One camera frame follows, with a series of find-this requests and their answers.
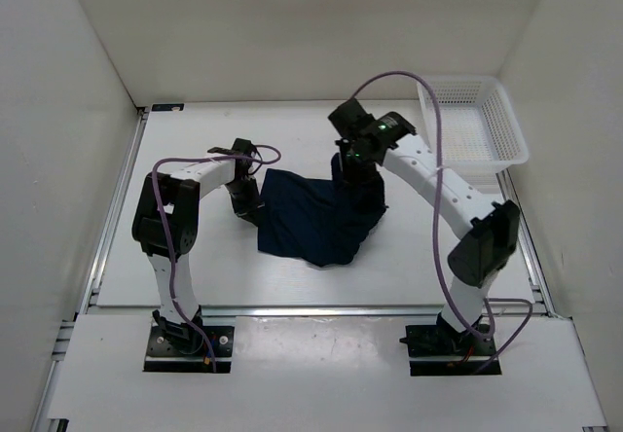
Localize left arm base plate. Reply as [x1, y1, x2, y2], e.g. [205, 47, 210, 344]
[143, 322, 235, 374]

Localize navy blue shorts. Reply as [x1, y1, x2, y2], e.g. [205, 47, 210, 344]
[257, 154, 386, 268]

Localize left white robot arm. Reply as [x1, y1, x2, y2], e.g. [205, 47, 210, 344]
[131, 138, 266, 366]

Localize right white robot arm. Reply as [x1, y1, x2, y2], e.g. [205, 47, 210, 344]
[328, 98, 520, 354]

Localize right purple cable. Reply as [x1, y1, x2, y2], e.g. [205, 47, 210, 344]
[350, 70, 533, 375]

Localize white perforated plastic basket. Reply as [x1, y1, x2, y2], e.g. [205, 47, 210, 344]
[426, 75, 530, 189]

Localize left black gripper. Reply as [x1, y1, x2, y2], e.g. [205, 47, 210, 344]
[225, 177, 264, 226]

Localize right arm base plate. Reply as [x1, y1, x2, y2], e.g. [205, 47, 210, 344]
[399, 321, 502, 377]

